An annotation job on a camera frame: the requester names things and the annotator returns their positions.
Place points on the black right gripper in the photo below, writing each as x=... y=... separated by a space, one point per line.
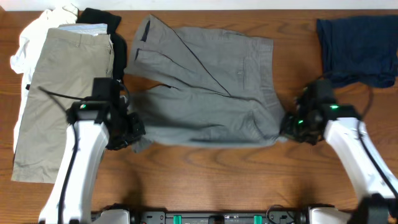
x=286 y=130

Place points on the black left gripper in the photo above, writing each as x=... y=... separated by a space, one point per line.
x=138 y=129

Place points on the grey shorts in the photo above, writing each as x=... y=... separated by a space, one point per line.
x=215 y=87

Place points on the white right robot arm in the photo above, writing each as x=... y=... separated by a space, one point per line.
x=373 y=182

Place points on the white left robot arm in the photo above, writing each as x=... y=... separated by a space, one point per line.
x=95 y=124

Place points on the khaki shorts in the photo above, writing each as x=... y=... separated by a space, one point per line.
x=66 y=68

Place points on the navy blue garment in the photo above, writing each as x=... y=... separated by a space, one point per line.
x=359 y=49

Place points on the light blue folded garment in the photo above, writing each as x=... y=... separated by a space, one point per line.
x=90 y=29

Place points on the black garment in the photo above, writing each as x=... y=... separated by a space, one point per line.
x=95 y=16

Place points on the white shirt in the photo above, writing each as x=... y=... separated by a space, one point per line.
x=31 y=41

